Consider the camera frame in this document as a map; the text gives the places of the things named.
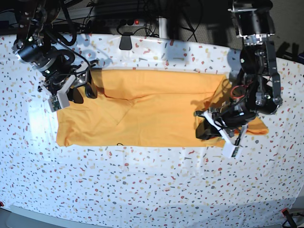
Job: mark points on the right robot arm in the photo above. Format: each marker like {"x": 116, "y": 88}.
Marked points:
{"x": 38, "y": 44}

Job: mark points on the red clamp bottom right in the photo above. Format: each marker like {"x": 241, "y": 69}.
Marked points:
{"x": 289, "y": 222}

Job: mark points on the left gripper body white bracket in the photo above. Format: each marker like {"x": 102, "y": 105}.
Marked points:
{"x": 232, "y": 125}

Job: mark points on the orange T-shirt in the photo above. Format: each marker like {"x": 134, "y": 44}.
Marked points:
{"x": 143, "y": 108}

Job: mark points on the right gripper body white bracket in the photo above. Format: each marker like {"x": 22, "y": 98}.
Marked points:
{"x": 56, "y": 87}

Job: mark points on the white vertical post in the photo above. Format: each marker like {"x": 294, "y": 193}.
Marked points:
{"x": 163, "y": 33}

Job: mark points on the black power strip red switch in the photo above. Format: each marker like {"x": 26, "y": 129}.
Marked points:
{"x": 118, "y": 22}

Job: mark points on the terrazzo patterned tablecloth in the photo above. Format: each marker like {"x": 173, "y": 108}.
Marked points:
{"x": 137, "y": 187}

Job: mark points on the black table clamp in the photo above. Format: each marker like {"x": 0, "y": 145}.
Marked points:
{"x": 125, "y": 43}

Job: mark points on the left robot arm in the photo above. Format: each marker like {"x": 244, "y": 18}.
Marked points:
{"x": 258, "y": 78}

